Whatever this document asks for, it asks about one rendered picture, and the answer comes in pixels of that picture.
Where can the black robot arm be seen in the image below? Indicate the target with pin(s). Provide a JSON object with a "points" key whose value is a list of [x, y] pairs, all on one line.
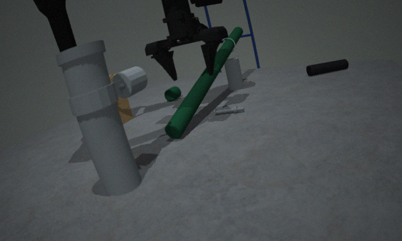
{"points": [[55, 11]]}

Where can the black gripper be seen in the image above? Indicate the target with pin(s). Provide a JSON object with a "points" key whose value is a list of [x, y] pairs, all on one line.
{"points": [[180, 25]]}

